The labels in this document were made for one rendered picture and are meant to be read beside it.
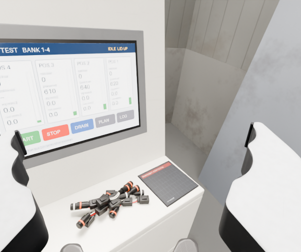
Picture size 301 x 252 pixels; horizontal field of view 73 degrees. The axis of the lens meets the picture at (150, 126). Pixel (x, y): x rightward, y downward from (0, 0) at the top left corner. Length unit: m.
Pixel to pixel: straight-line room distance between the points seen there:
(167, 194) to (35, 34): 0.59
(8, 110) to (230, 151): 1.70
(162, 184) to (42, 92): 0.47
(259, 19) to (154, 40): 1.52
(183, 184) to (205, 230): 1.18
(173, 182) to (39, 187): 0.43
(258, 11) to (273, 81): 0.70
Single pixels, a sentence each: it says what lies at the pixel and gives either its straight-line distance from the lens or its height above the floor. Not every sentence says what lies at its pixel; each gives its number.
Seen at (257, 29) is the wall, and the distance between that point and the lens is 2.15.
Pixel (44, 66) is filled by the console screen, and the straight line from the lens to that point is 0.58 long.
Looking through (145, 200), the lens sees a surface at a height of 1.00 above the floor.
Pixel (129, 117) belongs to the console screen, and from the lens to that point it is 0.70.
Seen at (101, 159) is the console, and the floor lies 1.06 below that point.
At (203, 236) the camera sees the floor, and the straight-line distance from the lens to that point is 1.88.
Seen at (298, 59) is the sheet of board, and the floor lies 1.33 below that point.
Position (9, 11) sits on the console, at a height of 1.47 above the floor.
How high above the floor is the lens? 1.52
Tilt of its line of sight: 31 degrees down
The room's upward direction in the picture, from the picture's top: 8 degrees clockwise
